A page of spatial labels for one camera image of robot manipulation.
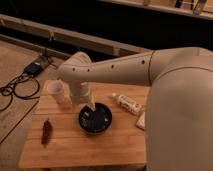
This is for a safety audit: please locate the white sponge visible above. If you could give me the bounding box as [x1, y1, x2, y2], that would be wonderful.
[136, 113, 145, 130]

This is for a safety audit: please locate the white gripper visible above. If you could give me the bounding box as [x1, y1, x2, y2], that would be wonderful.
[69, 82, 96, 111]

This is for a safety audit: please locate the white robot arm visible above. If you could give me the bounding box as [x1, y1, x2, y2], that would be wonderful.
[58, 47, 213, 171]

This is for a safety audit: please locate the translucent plastic cup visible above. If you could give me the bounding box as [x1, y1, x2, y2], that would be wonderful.
[47, 80, 66, 104]

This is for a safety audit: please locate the black bowl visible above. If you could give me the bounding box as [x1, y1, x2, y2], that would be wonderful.
[78, 103, 112, 134]

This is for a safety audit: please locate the white plastic bottle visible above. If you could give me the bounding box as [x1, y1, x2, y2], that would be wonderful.
[112, 93, 142, 115]

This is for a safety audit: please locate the black cable on floor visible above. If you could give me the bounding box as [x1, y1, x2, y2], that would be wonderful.
[0, 72, 41, 113]

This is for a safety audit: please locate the black power adapter box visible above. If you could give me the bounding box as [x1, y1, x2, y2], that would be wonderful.
[23, 55, 54, 77]

